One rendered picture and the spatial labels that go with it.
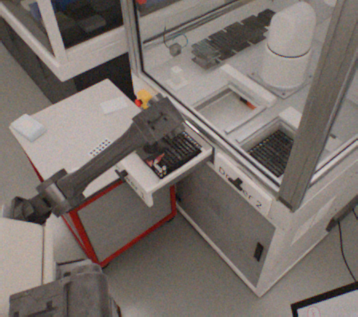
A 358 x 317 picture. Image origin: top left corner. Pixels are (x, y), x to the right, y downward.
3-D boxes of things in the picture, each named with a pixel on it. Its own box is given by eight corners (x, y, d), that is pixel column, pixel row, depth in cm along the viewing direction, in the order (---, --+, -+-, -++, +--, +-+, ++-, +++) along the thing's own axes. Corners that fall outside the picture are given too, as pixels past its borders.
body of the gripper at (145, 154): (135, 152, 143) (133, 140, 138) (157, 139, 147) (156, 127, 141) (145, 163, 140) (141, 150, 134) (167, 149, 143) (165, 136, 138)
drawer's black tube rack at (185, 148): (161, 183, 153) (159, 173, 148) (137, 156, 163) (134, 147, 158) (201, 156, 162) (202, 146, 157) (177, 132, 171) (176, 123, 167)
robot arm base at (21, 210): (11, 197, 106) (7, 235, 98) (29, 183, 103) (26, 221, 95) (37, 206, 112) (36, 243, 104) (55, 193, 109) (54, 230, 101)
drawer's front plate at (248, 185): (264, 216, 143) (269, 201, 135) (214, 170, 159) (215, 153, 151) (268, 214, 144) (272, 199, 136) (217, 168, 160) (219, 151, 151)
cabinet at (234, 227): (259, 306, 200) (288, 236, 140) (148, 183, 254) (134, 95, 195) (363, 208, 237) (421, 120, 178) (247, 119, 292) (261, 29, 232)
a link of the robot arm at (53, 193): (25, 203, 100) (37, 219, 100) (49, 184, 97) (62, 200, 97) (46, 190, 109) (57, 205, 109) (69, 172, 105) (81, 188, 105)
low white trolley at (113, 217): (99, 279, 211) (65, 210, 155) (50, 206, 244) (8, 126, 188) (179, 221, 234) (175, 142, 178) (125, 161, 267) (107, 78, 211)
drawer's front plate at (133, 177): (149, 208, 148) (147, 192, 139) (111, 163, 163) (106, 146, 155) (153, 205, 148) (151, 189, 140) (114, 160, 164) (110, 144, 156)
